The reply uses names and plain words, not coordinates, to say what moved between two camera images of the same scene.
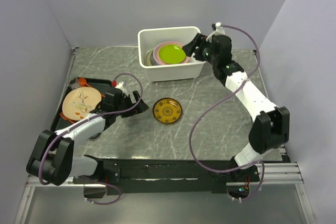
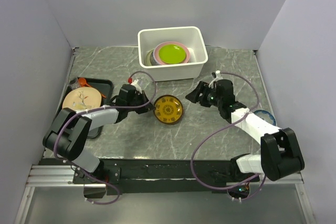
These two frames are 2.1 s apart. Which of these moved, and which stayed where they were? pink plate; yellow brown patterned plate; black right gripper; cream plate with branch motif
Moved: black right gripper
Stayed: cream plate with branch motif; yellow brown patterned plate; pink plate
